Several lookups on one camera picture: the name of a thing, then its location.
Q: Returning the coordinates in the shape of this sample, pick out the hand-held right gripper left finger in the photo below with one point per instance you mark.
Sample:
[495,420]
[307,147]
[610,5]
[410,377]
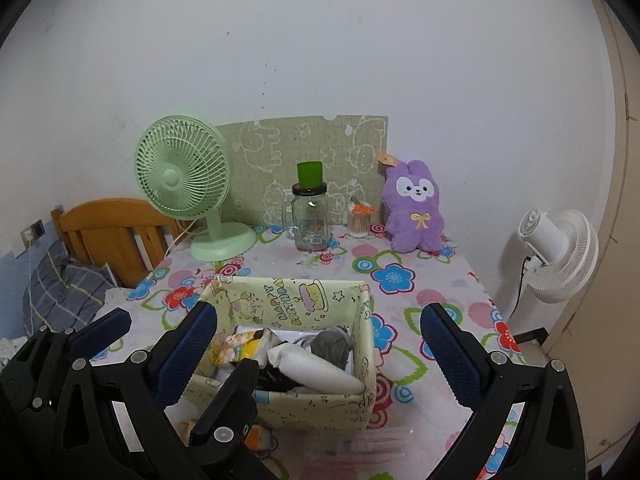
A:
[185,355]

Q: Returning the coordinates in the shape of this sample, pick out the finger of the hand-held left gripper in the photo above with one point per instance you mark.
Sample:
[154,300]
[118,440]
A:
[230,400]
[102,330]

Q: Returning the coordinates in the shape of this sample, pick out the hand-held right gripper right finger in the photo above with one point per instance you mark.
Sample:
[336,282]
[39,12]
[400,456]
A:
[450,360]

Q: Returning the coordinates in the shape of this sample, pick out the green orange tissue pack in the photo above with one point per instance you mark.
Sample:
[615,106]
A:
[257,440]

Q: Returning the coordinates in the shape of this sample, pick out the black cloth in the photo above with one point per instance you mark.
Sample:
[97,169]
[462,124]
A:
[277,380]

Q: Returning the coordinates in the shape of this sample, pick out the cartoon print tissue pack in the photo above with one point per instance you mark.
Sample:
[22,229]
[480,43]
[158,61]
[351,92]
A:
[240,347]

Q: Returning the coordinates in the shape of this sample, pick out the printed fabric storage box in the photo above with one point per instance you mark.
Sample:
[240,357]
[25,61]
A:
[310,407]

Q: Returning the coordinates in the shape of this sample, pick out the white cloth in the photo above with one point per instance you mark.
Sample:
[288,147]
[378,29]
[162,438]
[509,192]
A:
[315,372]

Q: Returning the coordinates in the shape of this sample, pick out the grey sock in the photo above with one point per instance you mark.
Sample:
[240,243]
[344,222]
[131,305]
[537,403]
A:
[330,347]

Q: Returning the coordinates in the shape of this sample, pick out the pink packet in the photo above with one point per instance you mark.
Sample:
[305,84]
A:
[370,447]

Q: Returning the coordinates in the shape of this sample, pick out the grey plaid pillow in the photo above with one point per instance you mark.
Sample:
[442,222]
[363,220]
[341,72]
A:
[55,285]

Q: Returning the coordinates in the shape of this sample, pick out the floral tablecloth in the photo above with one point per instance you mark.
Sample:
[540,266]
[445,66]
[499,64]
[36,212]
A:
[425,280]

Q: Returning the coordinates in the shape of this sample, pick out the white standing fan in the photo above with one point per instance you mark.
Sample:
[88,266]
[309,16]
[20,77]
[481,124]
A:
[560,255]

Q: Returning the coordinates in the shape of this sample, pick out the purple plush bunny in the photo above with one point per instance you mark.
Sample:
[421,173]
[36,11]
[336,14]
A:
[412,210]

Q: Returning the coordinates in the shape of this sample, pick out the cotton swab jar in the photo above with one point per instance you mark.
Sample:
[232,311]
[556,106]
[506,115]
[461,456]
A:
[360,222]

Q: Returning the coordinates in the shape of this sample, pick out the green desk fan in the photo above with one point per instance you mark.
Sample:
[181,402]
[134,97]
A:
[175,175]

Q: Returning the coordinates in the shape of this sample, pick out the glass jar mug green lid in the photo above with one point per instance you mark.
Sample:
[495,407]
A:
[310,220]

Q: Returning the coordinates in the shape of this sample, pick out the beige door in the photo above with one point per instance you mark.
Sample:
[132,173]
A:
[615,210]

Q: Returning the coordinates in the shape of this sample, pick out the green printed board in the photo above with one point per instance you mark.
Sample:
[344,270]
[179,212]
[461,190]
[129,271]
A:
[300,140]

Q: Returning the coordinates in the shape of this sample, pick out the wall socket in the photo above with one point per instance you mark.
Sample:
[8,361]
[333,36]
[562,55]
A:
[35,230]

